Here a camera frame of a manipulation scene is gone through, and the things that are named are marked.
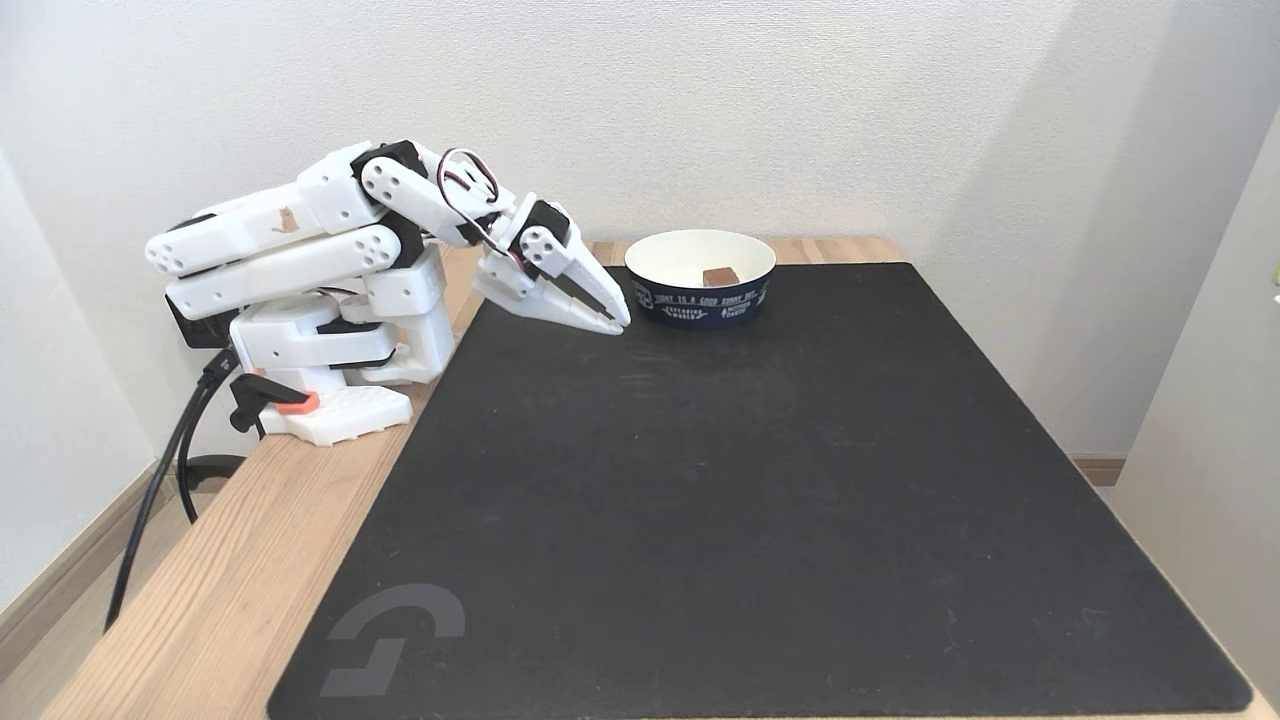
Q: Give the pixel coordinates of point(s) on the navy printed paper bowl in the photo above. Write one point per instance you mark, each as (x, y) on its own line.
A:
(700, 305)

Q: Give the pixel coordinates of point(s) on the black desk mat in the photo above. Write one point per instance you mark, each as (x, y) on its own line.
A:
(700, 520)

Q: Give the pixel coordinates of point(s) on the black orange table clamp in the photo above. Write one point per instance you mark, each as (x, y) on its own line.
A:
(262, 392)

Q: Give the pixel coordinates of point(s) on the brown block toy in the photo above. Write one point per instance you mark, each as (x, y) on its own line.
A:
(720, 277)

